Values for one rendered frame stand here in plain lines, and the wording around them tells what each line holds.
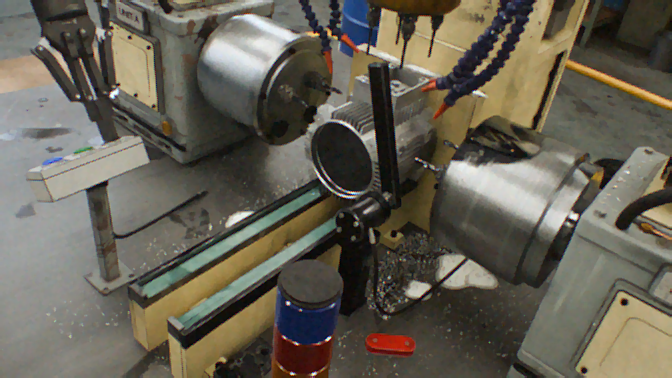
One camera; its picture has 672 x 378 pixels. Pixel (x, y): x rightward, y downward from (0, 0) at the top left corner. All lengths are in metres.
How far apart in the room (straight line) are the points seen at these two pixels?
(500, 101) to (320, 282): 0.78
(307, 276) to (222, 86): 0.75
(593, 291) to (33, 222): 1.04
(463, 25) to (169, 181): 0.74
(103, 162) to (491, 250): 0.63
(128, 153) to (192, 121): 0.41
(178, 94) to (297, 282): 0.88
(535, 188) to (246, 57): 0.62
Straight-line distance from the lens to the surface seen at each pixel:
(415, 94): 1.09
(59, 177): 0.93
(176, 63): 1.30
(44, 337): 1.06
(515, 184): 0.89
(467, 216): 0.91
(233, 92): 1.18
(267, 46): 1.17
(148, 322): 0.95
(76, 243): 1.22
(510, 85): 1.19
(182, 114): 1.35
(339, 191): 1.10
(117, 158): 0.97
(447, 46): 1.24
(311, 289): 0.50
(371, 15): 1.03
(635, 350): 0.89
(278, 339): 0.55
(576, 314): 0.90
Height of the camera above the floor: 1.58
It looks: 35 degrees down
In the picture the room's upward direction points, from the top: 8 degrees clockwise
